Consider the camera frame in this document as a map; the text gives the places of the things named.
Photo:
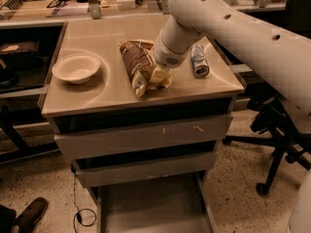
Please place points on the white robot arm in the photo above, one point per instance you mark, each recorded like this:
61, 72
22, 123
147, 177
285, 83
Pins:
281, 58

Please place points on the black office chair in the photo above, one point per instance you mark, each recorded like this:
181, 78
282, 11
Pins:
288, 142

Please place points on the black coiled spring tool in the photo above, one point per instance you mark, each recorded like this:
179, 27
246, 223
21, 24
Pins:
9, 8

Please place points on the open bottom grey drawer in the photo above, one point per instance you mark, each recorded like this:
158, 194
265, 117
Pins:
173, 204

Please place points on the brown shoe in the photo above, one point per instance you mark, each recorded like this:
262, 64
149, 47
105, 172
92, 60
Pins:
27, 220

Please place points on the silver blue soda can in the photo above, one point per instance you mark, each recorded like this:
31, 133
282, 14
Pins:
199, 62

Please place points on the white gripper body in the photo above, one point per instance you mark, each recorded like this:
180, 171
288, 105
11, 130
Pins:
165, 56

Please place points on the brown chip bag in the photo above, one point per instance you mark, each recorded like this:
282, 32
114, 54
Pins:
139, 62

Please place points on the middle grey drawer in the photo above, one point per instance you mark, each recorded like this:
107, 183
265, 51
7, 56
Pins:
147, 169

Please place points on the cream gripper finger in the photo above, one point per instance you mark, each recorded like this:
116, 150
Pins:
161, 77

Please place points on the grey drawer cabinet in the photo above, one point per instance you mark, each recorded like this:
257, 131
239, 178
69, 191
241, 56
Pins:
108, 101

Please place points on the top grey drawer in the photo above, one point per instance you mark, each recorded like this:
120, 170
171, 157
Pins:
143, 137

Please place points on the white paper bowl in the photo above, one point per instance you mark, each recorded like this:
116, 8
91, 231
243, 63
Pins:
76, 68

